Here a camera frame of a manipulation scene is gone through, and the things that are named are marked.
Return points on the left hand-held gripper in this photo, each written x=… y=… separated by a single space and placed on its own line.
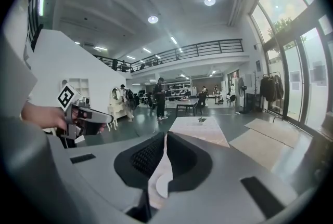
x=71 y=103

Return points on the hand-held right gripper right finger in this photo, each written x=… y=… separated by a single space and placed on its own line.
x=221 y=178

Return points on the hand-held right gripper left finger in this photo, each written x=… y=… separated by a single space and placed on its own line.
x=109 y=165

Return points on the white plate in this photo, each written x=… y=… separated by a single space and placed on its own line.
x=162 y=186

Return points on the person's left forearm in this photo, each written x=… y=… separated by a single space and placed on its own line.
x=31 y=113

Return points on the person's left hand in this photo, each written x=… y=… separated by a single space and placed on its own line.
x=53 y=117

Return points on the white vanity table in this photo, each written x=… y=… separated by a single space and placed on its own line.
x=115 y=108

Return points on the white shelf cabinet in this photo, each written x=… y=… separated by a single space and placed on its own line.
x=79 y=85

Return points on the beige floor mat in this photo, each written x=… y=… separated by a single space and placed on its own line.
x=260 y=150
x=273 y=130

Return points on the checked flower tablecloth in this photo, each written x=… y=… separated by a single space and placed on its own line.
x=197 y=129

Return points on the green leaf sprig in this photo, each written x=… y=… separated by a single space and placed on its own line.
x=201 y=119

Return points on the black low cabinet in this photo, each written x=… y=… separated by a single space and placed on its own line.
x=250 y=100

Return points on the dark dining table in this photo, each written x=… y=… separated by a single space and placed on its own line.
x=188 y=102

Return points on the black clothes rack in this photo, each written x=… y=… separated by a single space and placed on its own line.
x=282 y=113

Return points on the wooden coat stand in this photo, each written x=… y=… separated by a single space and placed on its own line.
x=255 y=87

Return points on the dark hanging coat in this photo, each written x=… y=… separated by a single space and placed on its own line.
x=266 y=89
x=279 y=86

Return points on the person's white shirt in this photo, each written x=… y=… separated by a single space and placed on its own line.
x=13 y=67

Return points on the row of ceiling strip lights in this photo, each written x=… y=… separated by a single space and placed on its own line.
x=173 y=40

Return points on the round ceiling light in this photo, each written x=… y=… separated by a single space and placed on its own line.
x=209 y=1
x=153 y=19

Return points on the black mezzanine railing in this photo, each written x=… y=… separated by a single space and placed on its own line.
x=208 y=47

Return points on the black pedestal fan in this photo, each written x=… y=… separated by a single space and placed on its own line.
x=242 y=86

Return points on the glass window wall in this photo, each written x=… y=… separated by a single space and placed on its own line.
x=294 y=74

